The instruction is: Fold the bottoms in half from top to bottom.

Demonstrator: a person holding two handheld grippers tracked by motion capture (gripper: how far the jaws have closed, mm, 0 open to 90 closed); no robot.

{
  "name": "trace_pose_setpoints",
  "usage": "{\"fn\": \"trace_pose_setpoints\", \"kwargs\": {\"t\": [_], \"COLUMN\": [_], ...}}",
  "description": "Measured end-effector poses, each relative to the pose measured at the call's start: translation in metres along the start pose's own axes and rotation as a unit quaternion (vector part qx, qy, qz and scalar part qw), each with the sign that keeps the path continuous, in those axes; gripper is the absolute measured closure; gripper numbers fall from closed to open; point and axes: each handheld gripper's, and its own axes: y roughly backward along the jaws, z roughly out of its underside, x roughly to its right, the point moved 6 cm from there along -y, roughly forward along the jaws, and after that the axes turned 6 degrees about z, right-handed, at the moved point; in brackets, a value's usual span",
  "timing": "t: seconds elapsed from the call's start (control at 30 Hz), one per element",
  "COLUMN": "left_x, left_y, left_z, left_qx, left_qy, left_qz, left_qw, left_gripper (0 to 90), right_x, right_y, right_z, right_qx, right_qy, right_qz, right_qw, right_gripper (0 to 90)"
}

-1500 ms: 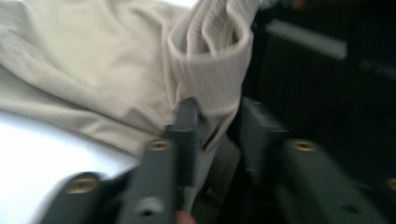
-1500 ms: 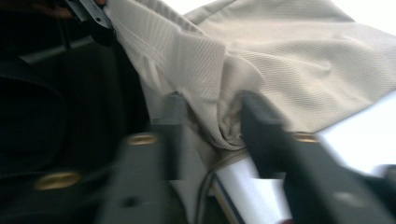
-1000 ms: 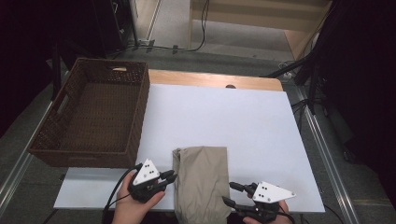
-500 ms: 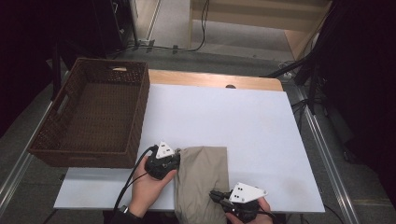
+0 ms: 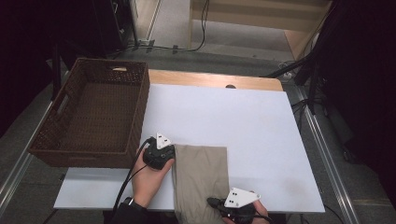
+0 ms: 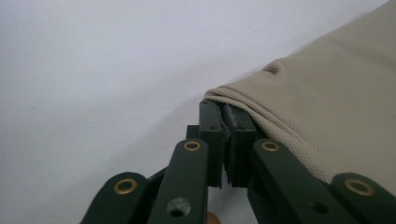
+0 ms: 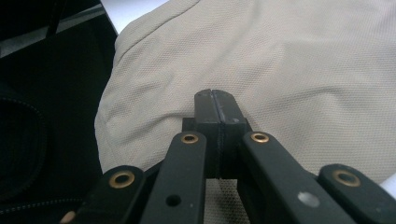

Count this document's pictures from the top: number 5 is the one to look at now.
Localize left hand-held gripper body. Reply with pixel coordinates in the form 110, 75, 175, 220
142, 132, 177, 171

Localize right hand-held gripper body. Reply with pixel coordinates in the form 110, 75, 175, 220
219, 187, 262, 224

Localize beige pants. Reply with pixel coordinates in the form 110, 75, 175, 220
172, 143, 232, 224

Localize brown wicker basket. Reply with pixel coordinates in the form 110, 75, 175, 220
27, 57, 151, 170

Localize person's right hand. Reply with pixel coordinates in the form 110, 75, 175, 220
221, 200, 271, 224

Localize person's left hand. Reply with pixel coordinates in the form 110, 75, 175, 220
131, 148, 177, 209

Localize black wristwatch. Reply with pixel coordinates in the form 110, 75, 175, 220
122, 196, 148, 213

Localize white table mat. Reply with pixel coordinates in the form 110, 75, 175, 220
53, 83, 327, 215

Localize black tripod stand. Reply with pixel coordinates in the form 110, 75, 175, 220
261, 46, 331, 116
50, 38, 113, 101

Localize black equipment cabinet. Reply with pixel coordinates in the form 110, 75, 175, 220
90, 0, 139, 59

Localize black curtain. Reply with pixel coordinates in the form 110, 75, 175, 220
0, 0, 94, 138
323, 0, 396, 206

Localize light wooden shelf unit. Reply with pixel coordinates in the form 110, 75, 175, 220
187, 0, 332, 61

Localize right hand-held gripper cable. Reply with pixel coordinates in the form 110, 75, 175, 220
251, 212, 275, 224

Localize hand-held gripper cable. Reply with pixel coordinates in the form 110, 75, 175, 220
111, 138, 156, 217
251, 212, 275, 224

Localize left hand-held gripper cable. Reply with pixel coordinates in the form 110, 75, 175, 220
111, 138, 156, 217

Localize metal floor rail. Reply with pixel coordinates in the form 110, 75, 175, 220
293, 85, 362, 224
0, 70, 71, 217

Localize black floor cable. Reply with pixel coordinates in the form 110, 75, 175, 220
290, 98, 330, 118

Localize black hanging cable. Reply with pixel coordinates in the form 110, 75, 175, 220
134, 0, 210, 53

